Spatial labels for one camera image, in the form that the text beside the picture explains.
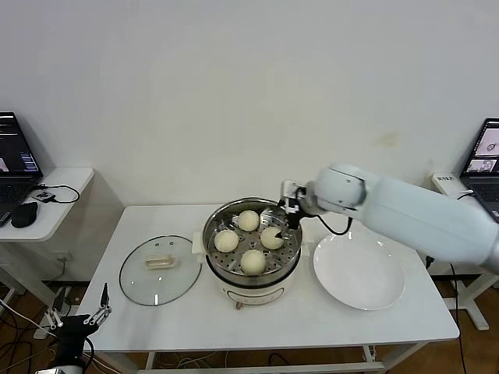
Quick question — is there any white floor power strip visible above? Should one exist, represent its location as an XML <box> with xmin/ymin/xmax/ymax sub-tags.
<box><xmin>51</xmin><ymin>286</ymin><xmax>75</xmax><ymax>313</ymax></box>

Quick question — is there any white round plate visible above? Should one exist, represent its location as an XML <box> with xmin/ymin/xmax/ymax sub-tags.
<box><xmin>312</xmin><ymin>231</ymin><xmax>405</xmax><ymax>312</ymax></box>

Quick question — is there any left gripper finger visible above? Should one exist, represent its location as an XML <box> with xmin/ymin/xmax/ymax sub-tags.
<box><xmin>44</xmin><ymin>309</ymin><xmax>65</xmax><ymax>330</ymax></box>
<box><xmin>87</xmin><ymin>282</ymin><xmax>113</xmax><ymax>326</ymax></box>

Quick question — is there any white table frame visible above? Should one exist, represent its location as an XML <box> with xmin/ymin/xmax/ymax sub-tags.
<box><xmin>146</xmin><ymin>342</ymin><xmax>387</xmax><ymax>374</ymax></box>

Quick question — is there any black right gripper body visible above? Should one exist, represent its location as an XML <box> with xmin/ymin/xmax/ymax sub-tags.
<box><xmin>287</xmin><ymin>189</ymin><xmax>317</xmax><ymax>219</ymax></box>

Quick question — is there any thin black desk cable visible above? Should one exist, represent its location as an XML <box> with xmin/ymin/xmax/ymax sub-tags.
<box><xmin>38</xmin><ymin>182</ymin><xmax>81</xmax><ymax>206</ymax></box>

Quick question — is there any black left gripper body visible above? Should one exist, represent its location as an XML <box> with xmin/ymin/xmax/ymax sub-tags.
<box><xmin>54</xmin><ymin>314</ymin><xmax>97</xmax><ymax>369</ymax></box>

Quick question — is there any round glass pot lid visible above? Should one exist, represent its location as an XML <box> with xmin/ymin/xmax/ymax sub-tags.
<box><xmin>119</xmin><ymin>235</ymin><xmax>203</xmax><ymax>307</ymax></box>

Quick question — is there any black laptop with dark screen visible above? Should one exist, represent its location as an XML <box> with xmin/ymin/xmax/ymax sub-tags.
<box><xmin>0</xmin><ymin>111</ymin><xmax>44</xmax><ymax>227</ymax></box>

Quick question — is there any black computer mouse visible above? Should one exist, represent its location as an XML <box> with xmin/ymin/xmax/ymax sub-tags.
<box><xmin>10</xmin><ymin>201</ymin><xmax>40</xmax><ymax>229</ymax></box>

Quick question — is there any white side desk with mouse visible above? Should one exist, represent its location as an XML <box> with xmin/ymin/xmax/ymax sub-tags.
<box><xmin>0</xmin><ymin>167</ymin><xmax>95</xmax><ymax>340</ymax></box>

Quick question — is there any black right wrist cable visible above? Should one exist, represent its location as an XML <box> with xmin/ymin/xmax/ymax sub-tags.
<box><xmin>311</xmin><ymin>212</ymin><xmax>354</xmax><ymax>236</ymax></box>

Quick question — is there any black laptop power cable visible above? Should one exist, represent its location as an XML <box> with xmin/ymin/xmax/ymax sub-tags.
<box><xmin>425</xmin><ymin>255</ymin><xmax>469</xmax><ymax>374</ymax></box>

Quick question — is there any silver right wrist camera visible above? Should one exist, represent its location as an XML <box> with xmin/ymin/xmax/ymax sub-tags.
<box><xmin>281</xmin><ymin>179</ymin><xmax>309</xmax><ymax>207</ymax></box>

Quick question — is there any cream electric cooking pot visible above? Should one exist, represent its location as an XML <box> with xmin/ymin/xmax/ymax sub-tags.
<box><xmin>190</xmin><ymin>225</ymin><xmax>315</xmax><ymax>311</ymax></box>

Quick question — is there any stainless steel steamer basket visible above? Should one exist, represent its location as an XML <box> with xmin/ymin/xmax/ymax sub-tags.
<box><xmin>201</xmin><ymin>197</ymin><xmax>303</xmax><ymax>276</ymax></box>

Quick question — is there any white steamed baozi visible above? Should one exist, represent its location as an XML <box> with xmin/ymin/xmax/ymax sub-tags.
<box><xmin>239</xmin><ymin>249</ymin><xmax>267</xmax><ymax>275</ymax></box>
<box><xmin>237</xmin><ymin>210</ymin><xmax>260</xmax><ymax>232</ymax></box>
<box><xmin>260</xmin><ymin>227</ymin><xmax>285</xmax><ymax>251</ymax></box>
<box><xmin>213</xmin><ymin>229</ymin><xmax>240</xmax><ymax>252</ymax></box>

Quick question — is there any grey laptop with pink screen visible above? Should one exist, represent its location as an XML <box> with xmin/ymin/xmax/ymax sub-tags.
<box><xmin>458</xmin><ymin>118</ymin><xmax>499</xmax><ymax>225</ymax></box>

